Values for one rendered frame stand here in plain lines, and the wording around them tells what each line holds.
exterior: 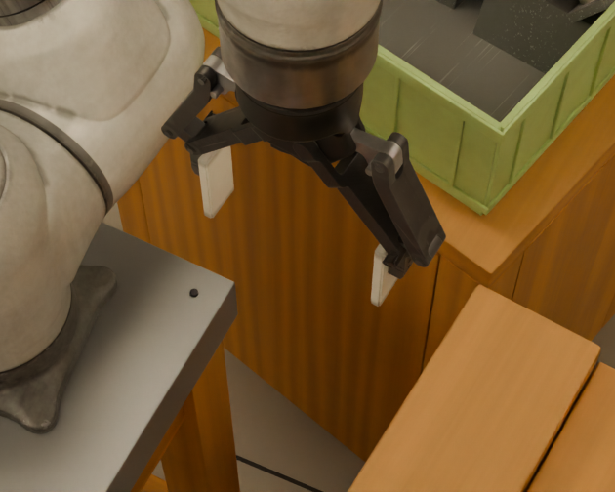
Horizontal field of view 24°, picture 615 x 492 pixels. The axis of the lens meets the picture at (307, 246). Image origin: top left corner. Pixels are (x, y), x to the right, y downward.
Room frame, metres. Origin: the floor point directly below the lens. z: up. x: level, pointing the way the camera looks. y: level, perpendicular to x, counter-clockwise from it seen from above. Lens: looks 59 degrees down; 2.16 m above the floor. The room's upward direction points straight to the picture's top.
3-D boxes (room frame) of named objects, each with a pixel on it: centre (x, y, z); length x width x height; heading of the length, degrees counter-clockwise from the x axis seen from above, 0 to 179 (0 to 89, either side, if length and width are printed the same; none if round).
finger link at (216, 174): (0.54, 0.06, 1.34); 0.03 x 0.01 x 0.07; 149
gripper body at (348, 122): (0.51, 0.00, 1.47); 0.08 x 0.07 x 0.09; 59
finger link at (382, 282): (0.47, -0.05, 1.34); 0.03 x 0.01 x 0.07; 149
